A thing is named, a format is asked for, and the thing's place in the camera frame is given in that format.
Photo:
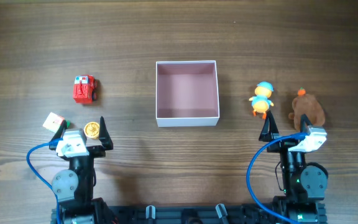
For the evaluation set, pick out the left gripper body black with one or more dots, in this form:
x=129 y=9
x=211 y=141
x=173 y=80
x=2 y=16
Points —
x=94 y=152

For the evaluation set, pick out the yellow duck toy blue hat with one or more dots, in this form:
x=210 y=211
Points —
x=261 y=102

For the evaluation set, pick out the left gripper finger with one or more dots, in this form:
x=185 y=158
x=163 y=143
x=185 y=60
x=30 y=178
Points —
x=104 y=136
x=58 y=135

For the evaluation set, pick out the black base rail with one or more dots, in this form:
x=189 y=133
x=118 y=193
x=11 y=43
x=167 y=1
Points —
x=218 y=214

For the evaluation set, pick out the multicolour puzzle cube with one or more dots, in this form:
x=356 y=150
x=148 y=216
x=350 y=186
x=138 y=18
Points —
x=53 y=122

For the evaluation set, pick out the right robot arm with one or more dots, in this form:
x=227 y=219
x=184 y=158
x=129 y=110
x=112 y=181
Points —
x=303 y=183

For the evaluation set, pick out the brown plush capybara with orange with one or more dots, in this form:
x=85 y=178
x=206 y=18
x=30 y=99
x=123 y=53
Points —
x=306 y=104

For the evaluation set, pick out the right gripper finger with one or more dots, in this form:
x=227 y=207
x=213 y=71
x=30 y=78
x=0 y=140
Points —
x=269 y=131
x=304 y=123

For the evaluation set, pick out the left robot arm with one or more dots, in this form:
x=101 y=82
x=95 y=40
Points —
x=73 y=187

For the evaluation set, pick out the red toy fire truck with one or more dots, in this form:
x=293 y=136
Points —
x=84 y=89

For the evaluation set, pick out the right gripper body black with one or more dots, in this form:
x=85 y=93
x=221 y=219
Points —
x=282 y=145

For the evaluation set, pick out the white box pink interior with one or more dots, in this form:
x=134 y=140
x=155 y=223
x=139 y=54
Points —
x=186 y=93

